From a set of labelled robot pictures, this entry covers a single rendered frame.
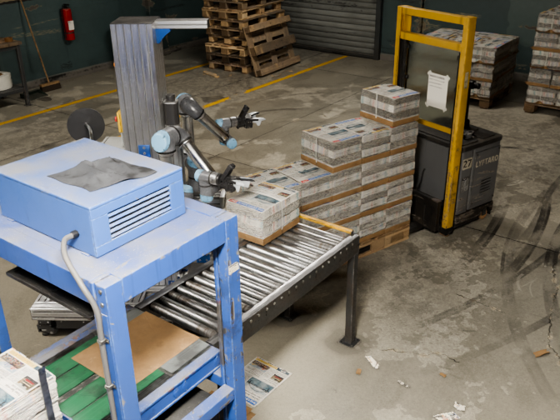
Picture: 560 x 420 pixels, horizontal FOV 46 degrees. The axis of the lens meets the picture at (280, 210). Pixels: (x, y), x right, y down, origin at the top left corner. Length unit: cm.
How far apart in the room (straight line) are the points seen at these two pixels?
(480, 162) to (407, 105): 100
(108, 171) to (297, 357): 220
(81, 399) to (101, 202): 98
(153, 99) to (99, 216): 188
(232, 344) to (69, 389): 72
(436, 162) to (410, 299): 144
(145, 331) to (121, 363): 88
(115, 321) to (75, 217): 40
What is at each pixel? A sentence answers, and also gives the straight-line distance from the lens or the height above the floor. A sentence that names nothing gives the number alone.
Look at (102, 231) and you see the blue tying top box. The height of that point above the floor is 164.
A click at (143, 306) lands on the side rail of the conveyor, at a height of 80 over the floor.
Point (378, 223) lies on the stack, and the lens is 539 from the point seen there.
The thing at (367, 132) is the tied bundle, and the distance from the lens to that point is 503.
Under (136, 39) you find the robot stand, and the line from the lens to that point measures 406.
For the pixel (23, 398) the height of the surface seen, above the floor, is 104.
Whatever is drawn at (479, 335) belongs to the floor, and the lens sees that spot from 469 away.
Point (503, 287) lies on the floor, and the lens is 524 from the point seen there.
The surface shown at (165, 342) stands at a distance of 320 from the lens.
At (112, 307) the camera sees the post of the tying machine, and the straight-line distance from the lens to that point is 229.
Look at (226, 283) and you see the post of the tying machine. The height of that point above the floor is 125.
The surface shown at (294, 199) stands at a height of 99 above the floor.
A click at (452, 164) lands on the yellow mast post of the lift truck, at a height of 69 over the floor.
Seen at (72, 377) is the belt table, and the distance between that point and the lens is 310.
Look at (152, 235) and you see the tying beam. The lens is 253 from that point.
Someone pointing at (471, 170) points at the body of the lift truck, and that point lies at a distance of 584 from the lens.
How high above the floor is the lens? 271
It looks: 26 degrees down
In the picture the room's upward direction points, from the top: 1 degrees counter-clockwise
